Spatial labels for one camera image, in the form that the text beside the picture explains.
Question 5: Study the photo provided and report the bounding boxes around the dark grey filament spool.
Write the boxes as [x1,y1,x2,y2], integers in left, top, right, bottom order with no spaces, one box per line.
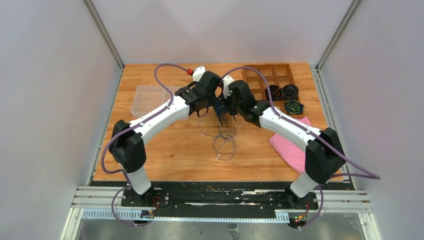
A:
[212,96,237,127]

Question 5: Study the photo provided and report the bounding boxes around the thin blue cable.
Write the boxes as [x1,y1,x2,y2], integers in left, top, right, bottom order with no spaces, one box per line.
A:
[198,99,238,162]

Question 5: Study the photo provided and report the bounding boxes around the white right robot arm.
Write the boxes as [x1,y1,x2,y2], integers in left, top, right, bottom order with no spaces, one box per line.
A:
[223,79,345,209]

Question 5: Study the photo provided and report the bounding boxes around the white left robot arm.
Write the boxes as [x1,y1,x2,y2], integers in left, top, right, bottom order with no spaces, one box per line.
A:
[106,71,225,207]

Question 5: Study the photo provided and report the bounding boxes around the wooden compartment organizer tray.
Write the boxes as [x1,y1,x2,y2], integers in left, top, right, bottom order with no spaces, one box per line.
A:
[242,63,305,118]

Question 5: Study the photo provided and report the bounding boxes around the clear plastic divided tray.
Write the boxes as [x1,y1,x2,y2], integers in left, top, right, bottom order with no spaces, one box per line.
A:
[129,85,190,130]

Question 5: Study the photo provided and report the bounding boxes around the pink cloth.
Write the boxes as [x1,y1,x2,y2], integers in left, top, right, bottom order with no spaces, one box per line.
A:
[268,120,308,174]

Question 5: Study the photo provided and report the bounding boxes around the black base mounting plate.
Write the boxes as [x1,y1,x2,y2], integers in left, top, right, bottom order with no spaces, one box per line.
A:
[120,181,319,219]

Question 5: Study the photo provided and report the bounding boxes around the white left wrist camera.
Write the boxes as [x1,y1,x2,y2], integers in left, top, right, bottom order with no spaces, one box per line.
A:
[191,66,206,82]

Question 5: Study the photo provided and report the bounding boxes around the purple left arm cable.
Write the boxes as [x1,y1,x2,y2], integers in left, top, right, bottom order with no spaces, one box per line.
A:
[100,63,194,228]

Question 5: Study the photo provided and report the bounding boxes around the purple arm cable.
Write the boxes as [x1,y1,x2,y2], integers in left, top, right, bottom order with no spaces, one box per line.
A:
[100,63,194,228]
[220,66,381,230]

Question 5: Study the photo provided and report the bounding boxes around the aluminium corner frame post left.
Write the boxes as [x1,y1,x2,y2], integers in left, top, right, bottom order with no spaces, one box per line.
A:
[82,0,125,70]

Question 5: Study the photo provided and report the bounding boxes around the aluminium corner frame post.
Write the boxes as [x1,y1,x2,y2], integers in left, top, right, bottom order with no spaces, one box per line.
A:
[82,0,125,70]
[315,0,363,72]

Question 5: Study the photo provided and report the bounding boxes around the aluminium corner frame post right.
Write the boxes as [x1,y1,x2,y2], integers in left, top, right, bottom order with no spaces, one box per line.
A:
[315,0,363,72]

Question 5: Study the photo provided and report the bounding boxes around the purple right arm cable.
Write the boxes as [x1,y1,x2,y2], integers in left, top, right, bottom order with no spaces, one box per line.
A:
[220,66,381,230]

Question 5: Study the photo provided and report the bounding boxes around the aluminium rail frame front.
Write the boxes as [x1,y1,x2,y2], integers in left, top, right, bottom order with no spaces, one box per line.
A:
[61,181,382,240]

